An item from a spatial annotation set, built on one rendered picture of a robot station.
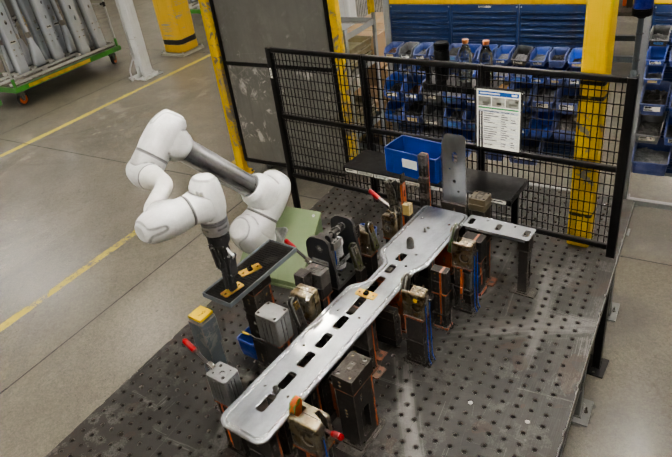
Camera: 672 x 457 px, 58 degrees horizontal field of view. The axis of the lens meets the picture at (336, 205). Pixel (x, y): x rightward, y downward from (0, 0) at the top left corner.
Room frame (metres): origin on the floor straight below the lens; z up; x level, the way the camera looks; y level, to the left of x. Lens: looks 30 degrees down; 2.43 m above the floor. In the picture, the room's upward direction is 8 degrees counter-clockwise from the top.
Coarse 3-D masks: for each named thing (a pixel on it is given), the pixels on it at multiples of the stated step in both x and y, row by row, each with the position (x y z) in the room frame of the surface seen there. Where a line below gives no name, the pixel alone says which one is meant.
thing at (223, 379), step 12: (216, 372) 1.42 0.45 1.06; (228, 372) 1.41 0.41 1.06; (216, 384) 1.40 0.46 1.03; (228, 384) 1.38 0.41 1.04; (240, 384) 1.41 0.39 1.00; (216, 396) 1.41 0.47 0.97; (228, 396) 1.37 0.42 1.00; (228, 432) 1.41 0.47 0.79; (228, 444) 1.42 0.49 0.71; (240, 444) 1.38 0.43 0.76; (240, 456) 1.38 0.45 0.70
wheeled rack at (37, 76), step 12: (108, 48) 9.57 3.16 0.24; (120, 48) 9.50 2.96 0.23; (48, 60) 9.08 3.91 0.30; (60, 60) 8.97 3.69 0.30; (72, 60) 8.87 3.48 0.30; (84, 60) 8.90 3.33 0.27; (36, 72) 8.56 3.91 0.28; (48, 72) 8.47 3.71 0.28; (60, 72) 8.53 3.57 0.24; (0, 84) 8.13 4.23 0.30; (12, 84) 7.94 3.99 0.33; (24, 84) 8.05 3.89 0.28; (36, 84) 8.18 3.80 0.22; (24, 96) 8.07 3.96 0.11
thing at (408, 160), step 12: (396, 144) 2.75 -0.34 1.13; (408, 144) 2.77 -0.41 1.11; (420, 144) 2.71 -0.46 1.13; (432, 144) 2.66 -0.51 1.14; (396, 156) 2.63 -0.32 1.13; (408, 156) 2.58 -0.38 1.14; (432, 156) 2.67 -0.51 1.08; (396, 168) 2.63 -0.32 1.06; (408, 168) 2.58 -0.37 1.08; (432, 168) 2.48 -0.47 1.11; (432, 180) 2.48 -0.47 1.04
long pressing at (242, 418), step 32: (416, 224) 2.20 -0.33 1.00; (384, 256) 1.99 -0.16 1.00; (416, 256) 1.96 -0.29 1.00; (352, 288) 1.82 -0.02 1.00; (384, 288) 1.79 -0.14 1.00; (320, 320) 1.66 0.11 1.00; (352, 320) 1.64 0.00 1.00; (288, 352) 1.53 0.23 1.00; (320, 352) 1.50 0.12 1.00; (256, 384) 1.40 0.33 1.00; (288, 384) 1.38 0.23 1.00; (224, 416) 1.29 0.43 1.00; (256, 416) 1.27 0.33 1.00
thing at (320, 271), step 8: (312, 264) 1.91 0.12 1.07; (312, 272) 1.85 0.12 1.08; (320, 272) 1.84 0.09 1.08; (328, 272) 1.86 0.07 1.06; (312, 280) 1.84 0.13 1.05; (320, 280) 1.82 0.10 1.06; (328, 280) 1.85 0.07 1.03; (320, 288) 1.83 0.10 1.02; (328, 288) 1.85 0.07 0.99; (320, 296) 1.83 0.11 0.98; (328, 296) 1.86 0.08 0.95; (328, 304) 1.85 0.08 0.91
